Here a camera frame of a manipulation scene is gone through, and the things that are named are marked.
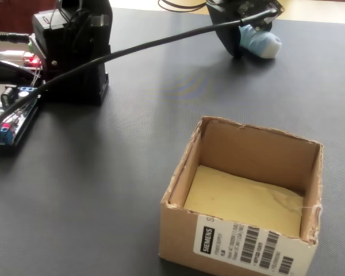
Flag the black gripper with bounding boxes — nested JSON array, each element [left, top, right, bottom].
[[206, 0, 245, 60]]

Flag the light blue yarn block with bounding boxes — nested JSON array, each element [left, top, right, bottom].
[[237, 24, 283, 60]]

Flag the open cardboard box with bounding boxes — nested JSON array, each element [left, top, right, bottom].
[[159, 116, 324, 276]]

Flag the yellow sheet lining box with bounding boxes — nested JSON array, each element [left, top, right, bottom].
[[183, 165, 304, 238]]

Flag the black table mat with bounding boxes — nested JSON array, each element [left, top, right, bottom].
[[0, 7, 345, 276]]

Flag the white Siemens barcode label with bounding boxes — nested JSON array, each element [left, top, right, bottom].
[[193, 214, 308, 276]]

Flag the blue circuit board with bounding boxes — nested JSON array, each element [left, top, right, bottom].
[[0, 85, 44, 146]]

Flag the black circuit board tray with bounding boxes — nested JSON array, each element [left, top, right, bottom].
[[0, 94, 45, 158]]

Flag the camera circuit board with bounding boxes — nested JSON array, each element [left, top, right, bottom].
[[236, 0, 286, 33]]

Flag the thin black servo wires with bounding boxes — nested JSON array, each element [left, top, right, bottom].
[[157, 0, 208, 14]]

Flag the thick black camera cable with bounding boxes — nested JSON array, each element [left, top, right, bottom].
[[0, 7, 278, 130]]

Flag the thin white jumper wires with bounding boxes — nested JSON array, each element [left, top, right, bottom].
[[31, 67, 44, 87]]

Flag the black power plug cable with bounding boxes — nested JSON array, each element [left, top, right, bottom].
[[0, 33, 31, 44]]

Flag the white USB cable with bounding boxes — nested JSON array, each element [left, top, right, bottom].
[[0, 49, 26, 60]]

